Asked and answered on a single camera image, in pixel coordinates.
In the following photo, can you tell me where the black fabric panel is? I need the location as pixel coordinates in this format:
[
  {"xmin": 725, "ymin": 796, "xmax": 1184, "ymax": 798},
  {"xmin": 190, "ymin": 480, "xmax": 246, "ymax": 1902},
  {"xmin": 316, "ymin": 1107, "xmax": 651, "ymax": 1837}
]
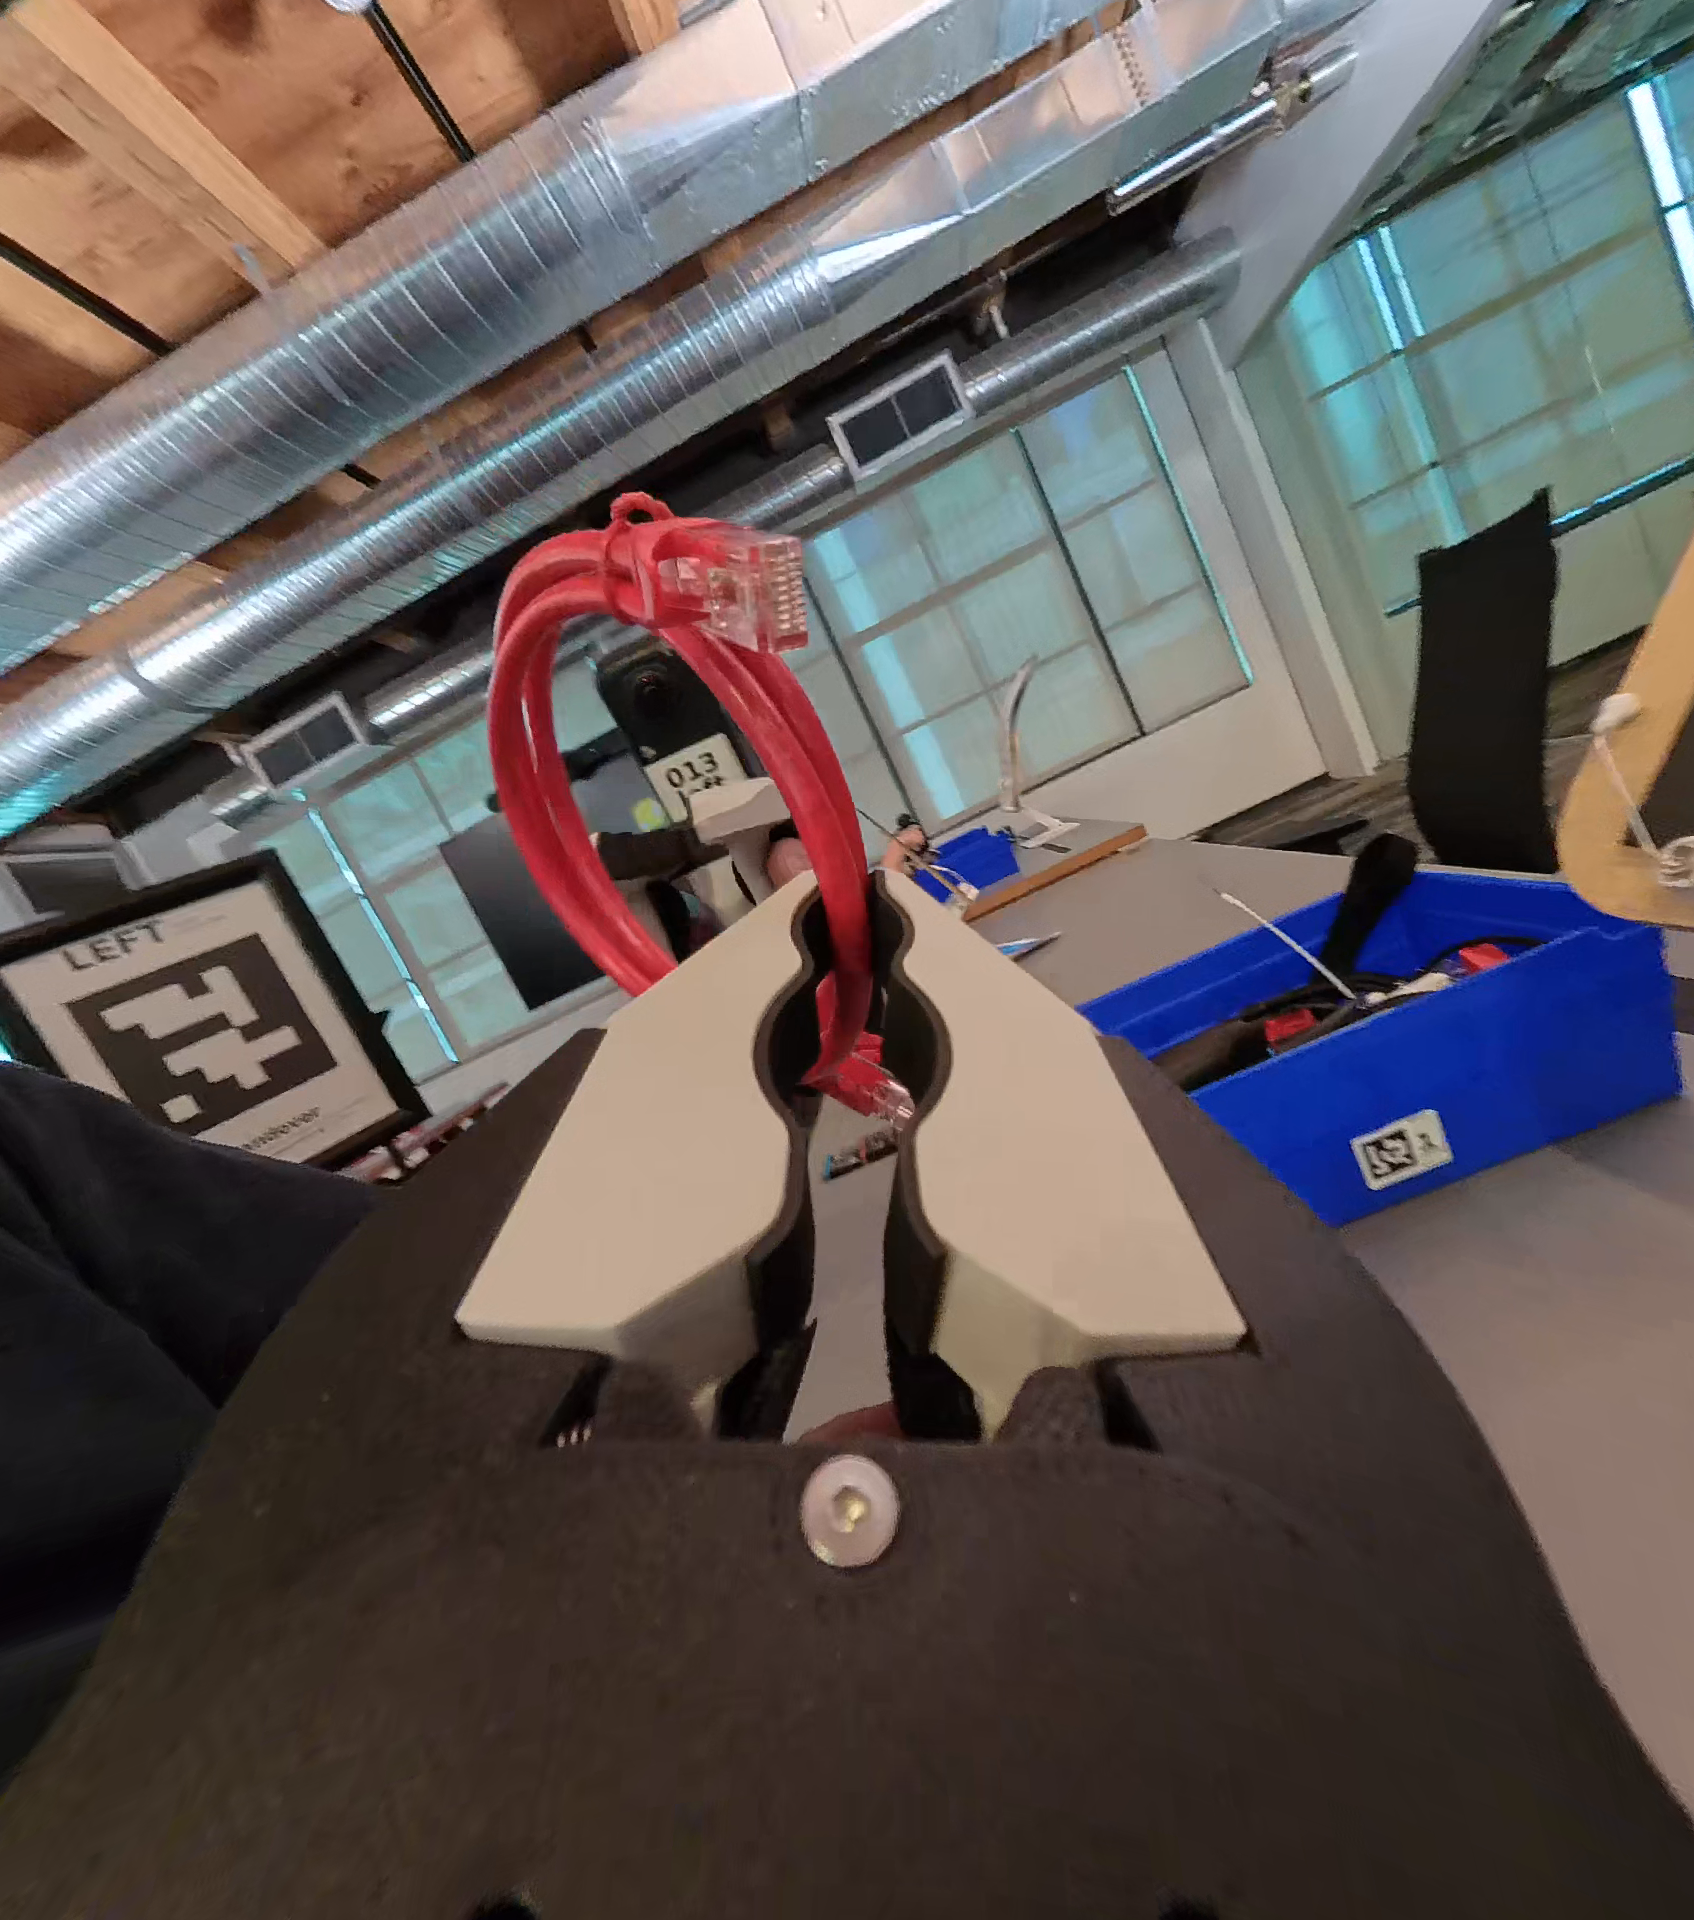
[{"xmin": 1407, "ymin": 492, "xmax": 1563, "ymax": 876}]

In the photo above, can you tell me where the square marker tag board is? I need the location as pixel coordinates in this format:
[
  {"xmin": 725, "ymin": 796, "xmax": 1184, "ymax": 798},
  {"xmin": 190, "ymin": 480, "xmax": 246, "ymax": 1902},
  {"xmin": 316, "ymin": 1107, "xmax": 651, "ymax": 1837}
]
[{"xmin": 0, "ymin": 852, "xmax": 431, "ymax": 1170}]

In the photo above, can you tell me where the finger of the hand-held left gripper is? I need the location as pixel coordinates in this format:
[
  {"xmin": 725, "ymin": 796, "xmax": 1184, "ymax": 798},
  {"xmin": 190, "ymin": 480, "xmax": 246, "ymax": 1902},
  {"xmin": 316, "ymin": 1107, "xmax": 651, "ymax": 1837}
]
[{"xmin": 688, "ymin": 780, "xmax": 791, "ymax": 912}]

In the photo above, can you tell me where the large silver air duct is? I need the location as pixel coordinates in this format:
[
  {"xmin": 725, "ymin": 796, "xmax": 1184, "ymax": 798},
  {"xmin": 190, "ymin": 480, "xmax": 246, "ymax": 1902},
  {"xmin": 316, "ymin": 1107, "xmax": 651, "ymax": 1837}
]
[{"xmin": 0, "ymin": 0, "xmax": 1378, "ymax": 740}]

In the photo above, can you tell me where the dark monitor screen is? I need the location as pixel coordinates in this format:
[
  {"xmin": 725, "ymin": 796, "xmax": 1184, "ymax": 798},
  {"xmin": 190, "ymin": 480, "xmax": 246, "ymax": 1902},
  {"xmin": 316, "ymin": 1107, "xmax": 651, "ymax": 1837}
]
[{"xmin": 436, "ymin": 815, "xmax": 609, "ymax": 1012}]

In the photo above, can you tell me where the blue plastic bin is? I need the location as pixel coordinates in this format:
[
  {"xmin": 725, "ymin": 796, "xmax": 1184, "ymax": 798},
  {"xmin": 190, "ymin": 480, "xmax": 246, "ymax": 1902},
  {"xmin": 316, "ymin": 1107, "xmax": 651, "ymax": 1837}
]
[{"xmin": 1084, "ymin": 865, "xmax": 1683, "ymax": 1228}]

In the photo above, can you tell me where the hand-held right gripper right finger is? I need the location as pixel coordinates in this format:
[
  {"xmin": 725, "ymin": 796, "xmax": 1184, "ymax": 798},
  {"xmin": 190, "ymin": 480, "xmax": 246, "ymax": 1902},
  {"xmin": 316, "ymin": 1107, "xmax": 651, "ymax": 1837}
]
[{"xmin": 866, "ymin": 869, "xmax": 1248, "ymax": 1445}]

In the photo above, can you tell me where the slim silver air duct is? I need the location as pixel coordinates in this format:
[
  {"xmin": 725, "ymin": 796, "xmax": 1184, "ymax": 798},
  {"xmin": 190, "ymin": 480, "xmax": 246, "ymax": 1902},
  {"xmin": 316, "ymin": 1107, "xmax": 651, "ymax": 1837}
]
[{"xmin": 0, "ymin": 228, "xmax": 1248, "ymax": 883}]

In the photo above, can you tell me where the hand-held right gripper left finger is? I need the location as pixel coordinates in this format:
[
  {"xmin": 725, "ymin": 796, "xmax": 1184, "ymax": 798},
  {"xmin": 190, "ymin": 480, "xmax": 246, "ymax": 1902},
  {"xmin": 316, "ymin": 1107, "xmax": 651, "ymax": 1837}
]
[{"xmin": 454, "ymin": 869, "xmax": 827, "ymax": 1441}]

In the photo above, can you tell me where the small blue bin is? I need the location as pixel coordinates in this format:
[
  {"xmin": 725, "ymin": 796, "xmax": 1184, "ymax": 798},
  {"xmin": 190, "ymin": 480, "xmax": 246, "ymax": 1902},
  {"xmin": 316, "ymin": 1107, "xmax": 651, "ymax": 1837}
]
[{"xmin": 913, "ymin": 823, "xmax": 1023, "ymax": 903}]

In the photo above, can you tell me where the white air vent grille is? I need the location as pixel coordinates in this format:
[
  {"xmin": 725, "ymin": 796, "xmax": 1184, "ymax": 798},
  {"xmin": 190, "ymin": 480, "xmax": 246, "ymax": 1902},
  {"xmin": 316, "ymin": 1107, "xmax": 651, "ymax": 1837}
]
[
  {"xmin": 825, "ymin": 349, "xmax": 973, "ymax": 480},
  {"xmin": 237, "ymin": 690, "xmax": 373, "ymax": 794}
]

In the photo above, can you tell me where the red ethernet cable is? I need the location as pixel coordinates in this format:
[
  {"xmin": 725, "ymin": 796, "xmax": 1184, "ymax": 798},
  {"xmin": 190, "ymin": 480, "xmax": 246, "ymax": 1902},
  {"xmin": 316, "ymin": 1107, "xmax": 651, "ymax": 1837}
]
[{"xmin": 485, "ymin": 493, "xmax": 927, "ymax": 1129}]

